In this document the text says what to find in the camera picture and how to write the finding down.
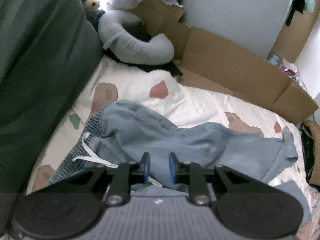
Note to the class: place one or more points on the brown folded cloth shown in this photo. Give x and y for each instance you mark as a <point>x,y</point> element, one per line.
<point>316,127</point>

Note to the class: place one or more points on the bear print bed sheet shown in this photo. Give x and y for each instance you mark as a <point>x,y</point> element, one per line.
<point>205,102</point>

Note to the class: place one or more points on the pink white plastic packet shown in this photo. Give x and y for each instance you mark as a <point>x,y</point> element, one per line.
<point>290,70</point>

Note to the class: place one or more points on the tall cardboard box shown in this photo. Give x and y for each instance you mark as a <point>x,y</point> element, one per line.
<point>297,35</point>

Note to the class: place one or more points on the dark green quilt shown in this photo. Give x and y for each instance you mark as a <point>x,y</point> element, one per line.
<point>37,67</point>

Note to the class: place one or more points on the flat cardboard sheet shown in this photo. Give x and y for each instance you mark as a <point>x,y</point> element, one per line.
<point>225,62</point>

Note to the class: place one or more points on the blue denim pants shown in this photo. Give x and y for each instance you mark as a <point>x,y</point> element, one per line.
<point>150,135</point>

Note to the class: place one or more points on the brown teddy bear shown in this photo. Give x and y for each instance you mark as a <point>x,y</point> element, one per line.
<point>92,3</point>

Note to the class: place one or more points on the grey neck pillow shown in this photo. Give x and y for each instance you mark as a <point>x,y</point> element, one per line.
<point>130,47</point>

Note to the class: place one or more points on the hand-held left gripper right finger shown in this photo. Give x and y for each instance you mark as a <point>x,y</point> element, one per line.
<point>172,167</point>

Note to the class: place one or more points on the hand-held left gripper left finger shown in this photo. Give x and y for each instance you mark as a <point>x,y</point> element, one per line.
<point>146,167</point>

